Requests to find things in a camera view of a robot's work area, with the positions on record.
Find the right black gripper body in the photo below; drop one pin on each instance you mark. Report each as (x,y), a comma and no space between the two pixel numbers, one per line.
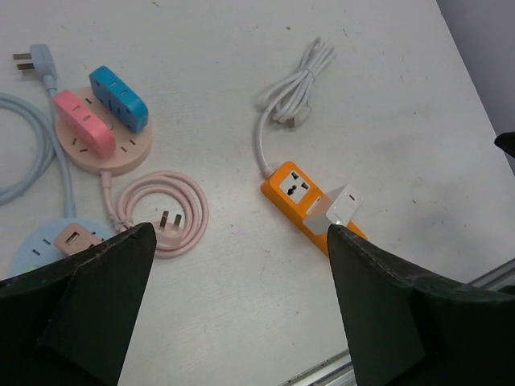
(506,142)

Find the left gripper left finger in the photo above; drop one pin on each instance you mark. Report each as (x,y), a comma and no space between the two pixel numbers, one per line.
(71,322)

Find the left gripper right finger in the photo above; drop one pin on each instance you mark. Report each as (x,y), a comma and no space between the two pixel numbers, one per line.
(422,313)

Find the pink brown charger plug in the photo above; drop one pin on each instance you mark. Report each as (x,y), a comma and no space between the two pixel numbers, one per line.
(74,238)

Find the white grey charger plug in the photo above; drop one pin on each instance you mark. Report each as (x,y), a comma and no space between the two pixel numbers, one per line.
(335,207)

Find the coral pink plug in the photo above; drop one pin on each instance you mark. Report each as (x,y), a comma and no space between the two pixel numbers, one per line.
(84,123)

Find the blue charger plug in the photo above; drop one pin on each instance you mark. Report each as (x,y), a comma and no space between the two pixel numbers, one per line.
(121,100)

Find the blue round power strip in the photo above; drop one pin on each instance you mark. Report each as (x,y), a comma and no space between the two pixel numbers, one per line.
(38,249)

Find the orange power strip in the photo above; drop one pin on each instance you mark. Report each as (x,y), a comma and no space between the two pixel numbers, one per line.
(291,191)

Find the pink round power strip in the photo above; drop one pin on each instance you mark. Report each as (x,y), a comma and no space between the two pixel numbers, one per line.
(132,148)

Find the aluminium rail frame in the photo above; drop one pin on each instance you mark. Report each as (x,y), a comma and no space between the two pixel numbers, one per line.
(402,321)

